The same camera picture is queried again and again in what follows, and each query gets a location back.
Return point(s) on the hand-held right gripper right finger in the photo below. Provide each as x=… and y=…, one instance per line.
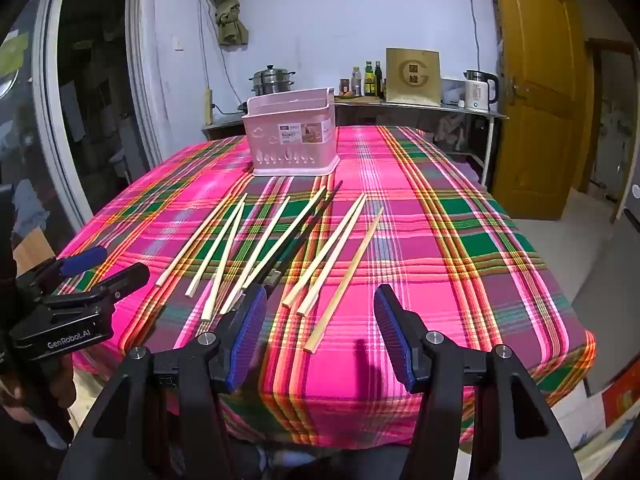
x=395, y=340

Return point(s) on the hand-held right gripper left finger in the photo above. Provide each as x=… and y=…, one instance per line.
x=246, y=340

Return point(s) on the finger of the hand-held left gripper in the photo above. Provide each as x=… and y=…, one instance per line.
x=82, y=261
x=122, y=280

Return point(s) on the black chopstick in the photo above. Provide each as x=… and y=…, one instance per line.
x=327, y=199
x=290, y=256

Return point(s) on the pink plastic utensil basket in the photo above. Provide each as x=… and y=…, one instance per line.
x=280, y=160

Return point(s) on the cardboard box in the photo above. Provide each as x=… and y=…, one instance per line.
x=30, y=255

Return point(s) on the pink plaid tablecloth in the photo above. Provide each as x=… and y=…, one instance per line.
x=450, y=260

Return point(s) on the purple foam mat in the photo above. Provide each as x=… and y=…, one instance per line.
x=470, y=170

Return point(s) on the yellow power strip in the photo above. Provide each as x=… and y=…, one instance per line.
x=207, y=107

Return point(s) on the crumpled cloth under counter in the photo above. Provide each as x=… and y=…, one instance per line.
x=450, y=127

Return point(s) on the wooden cutting board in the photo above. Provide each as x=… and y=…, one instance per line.
x=360, y=99

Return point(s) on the steel steamer pot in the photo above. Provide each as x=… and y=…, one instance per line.
x=272, y=80

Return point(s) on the gold square box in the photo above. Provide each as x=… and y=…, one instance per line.
x=400, y=90

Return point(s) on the yellow wooden door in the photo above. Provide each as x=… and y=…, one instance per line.
x=540, y=135

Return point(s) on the red lidded jar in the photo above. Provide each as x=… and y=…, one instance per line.
x=344, y=86

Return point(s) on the dark sauce bottle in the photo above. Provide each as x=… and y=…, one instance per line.
x=378, y=81

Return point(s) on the white electric kettle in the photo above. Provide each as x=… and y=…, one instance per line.
x=477, y=92

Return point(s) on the clear seasoning bottle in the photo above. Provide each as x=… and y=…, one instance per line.
x=356, y=81

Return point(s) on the hanging green cloth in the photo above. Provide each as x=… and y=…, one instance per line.
x=230, y=25

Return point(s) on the white sliding door frame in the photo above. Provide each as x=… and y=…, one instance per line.
x=145, y=85

